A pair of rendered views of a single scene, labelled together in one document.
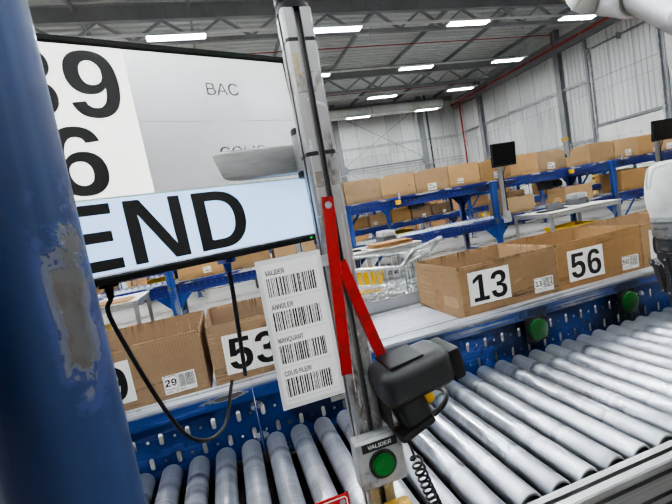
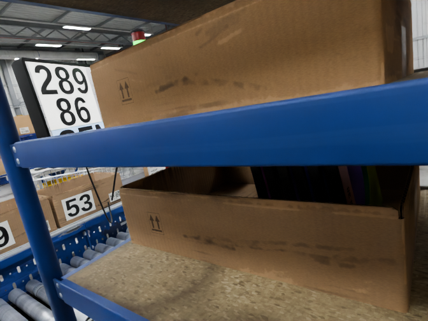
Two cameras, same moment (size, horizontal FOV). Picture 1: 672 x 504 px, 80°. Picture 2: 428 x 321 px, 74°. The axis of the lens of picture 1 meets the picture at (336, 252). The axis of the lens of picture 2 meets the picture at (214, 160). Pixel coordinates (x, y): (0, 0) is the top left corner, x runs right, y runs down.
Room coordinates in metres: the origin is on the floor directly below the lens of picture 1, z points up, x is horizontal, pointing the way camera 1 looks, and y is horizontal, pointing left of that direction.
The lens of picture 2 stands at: (-0.50, 0.52, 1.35)
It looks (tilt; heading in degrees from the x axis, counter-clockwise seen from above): 11 degrees down; 324
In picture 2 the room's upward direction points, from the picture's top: 10 degrees counter-clockwise
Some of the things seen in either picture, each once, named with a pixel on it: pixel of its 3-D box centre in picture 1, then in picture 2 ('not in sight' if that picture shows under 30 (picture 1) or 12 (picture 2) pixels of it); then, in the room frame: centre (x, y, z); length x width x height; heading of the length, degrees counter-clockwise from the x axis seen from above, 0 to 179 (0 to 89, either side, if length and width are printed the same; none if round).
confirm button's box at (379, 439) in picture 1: (379, 457); not in sight; (0.51, -0.01, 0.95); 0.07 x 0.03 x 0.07; 105
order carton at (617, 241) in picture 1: (567, 256); not in sight; (1.55, -0.89, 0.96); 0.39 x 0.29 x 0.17; 105
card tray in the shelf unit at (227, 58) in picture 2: not in sight; (249, 69); (-0.17, 0.18, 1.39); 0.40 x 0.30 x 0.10; 14
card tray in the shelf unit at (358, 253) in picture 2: not in sight; (269, 191); (-0.18, 0.19, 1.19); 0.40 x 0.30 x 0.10; 15
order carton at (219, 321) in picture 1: (275, 328); (79, 196); (1.24, 0.23, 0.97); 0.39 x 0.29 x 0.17; 105
